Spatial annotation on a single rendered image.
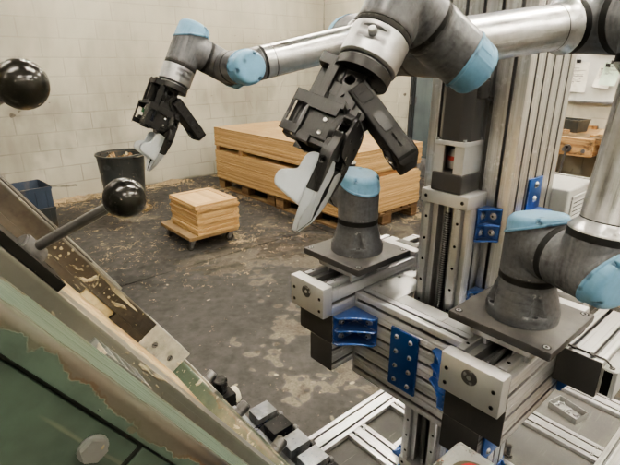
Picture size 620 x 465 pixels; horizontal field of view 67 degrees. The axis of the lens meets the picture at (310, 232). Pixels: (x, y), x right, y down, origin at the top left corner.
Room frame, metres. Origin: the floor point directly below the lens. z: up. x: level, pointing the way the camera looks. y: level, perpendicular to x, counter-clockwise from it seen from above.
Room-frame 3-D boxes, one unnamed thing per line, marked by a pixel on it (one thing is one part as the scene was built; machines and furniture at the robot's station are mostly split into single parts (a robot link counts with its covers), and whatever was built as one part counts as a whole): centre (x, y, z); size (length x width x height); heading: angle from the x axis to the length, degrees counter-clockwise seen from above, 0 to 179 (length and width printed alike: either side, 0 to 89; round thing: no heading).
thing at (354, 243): (1.27, -0.14, 1.09); 0.15 x 0.15 x 0.10
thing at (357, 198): (1.28, -0.13, 1.20); 0.13 x 0.12 x 0.14; 28
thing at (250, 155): (5.40, 0.03, 0.39); 2.46 x 1.05 x 0.78; 41
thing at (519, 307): (0.90, -0.46, 1.09); 0.15 x 0.15 x 0.10
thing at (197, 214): (4.11, 1.03, 0.20); 0.61 x 0.53 x 0.40; 41
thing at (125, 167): (4.95, 2.03, 0.33); 0.52 x 0.51 x 0.65; 41
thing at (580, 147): (4.38, -2.44, 0.70); 0.40 x 0.27 x 0.39; 41
